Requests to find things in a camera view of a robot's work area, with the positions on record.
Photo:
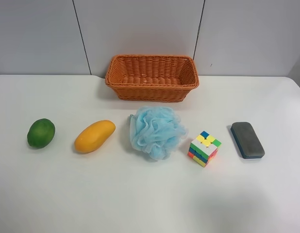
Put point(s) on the green lemon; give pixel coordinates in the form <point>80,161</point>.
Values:
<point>40,133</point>

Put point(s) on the blue mesh bath sponge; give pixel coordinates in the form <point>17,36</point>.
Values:
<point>155,131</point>

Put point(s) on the yellow mango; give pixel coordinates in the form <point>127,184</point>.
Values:
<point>93,137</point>

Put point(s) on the multicoloured puzzle cube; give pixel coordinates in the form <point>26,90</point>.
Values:
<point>203,148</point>

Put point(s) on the dark grey board eraser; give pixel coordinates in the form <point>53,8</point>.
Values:
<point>247,141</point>

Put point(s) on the orange woven basket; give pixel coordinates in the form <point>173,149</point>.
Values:
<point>160,78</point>

